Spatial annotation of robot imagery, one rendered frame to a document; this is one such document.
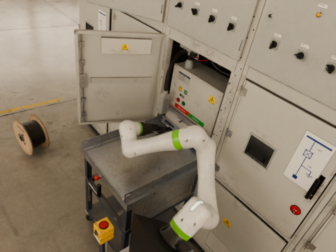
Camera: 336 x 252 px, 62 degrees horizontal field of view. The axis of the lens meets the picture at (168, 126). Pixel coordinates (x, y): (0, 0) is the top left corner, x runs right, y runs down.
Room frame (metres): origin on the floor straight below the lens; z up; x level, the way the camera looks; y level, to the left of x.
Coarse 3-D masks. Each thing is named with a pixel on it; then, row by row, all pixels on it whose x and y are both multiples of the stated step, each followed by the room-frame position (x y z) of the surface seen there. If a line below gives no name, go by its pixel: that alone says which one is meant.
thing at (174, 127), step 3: (162, 114) 1.95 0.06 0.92; (162, 117) 1.94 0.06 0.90; (162, 120) 1.94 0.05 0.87; (165, 120) 1.92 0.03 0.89; (168, 120) 1.89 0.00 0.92; (165, 123) 1.91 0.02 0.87; (168, 123) 1.89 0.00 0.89; (171, 123) 1.86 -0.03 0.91; (174, 123) 1.85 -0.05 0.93; (171, 126) 1.86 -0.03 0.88; (174, 126) 1.84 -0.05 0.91; (177, 126) 1.82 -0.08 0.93; (174, 129) 1.83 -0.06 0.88
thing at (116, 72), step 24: (96, 48) 1.80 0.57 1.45; (120, 48) 1.84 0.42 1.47; (144, 48) 1.91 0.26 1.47; (96, 72) 1.80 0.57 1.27; (120, 72) 1.87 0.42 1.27; (144, 72) 1.95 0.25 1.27; (96, 96) 1.80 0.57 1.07; (120, 96) 1.88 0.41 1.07; (144, 96) 1.96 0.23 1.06; (96, 120) 1.80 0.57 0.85; (120, 120) 1.85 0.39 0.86
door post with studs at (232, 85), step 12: (264, 0) 1.50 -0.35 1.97; (252, 24) 1.51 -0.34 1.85; (252, 36) 1.50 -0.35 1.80; (240, 60) 1.51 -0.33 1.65; (240, 72) 1.50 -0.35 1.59; (228, 84) 1.54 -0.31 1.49; (228, 96) 1.52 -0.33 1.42; (228, 108) 1.50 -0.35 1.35; (216, 120) 1.55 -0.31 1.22; (216, 132) 1.52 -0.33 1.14; (216, 144) 1.50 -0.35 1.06
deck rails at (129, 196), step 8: (144, 120) 1.83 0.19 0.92; (152, 120) 1.89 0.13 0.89; (96, 136) 1.53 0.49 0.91; (104, 136) 1.57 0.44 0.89; (112, 136) 1.62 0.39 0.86; (88, 144) 1.48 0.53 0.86; (96, 144) 1.51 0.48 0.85; (184, 168) 1.40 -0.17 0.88; (160, 176) 1.25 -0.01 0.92; (168, 176) 1.30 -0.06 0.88; (144, 184) 1.16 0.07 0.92; (152, 184) 1.21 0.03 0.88; (128, 192) 1.08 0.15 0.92; (136, 192) 1.12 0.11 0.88; (128, 200) 1.08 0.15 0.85
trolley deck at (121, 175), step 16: (112, 144) 1.55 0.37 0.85; (96, 160) 1.36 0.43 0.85; (112, 160) 1.39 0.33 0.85; (128, 160) 1.41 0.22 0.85; (144, 160) 1.44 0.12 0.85; (160, 160) 1.47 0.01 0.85; (176, 160) 1.50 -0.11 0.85; (192, 160) 1.54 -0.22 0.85; (112, 176) 1.24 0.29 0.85; (128, 176) 1.27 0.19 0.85; (144, 176) 1.29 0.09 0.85; (176, 176) 1.35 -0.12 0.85; (192, 176) 1.43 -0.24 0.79; (112, 192) 1.15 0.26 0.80; (144, 192) 1.16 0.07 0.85; (160, 192) 1.22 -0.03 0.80; (128, 208) 1.05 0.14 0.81
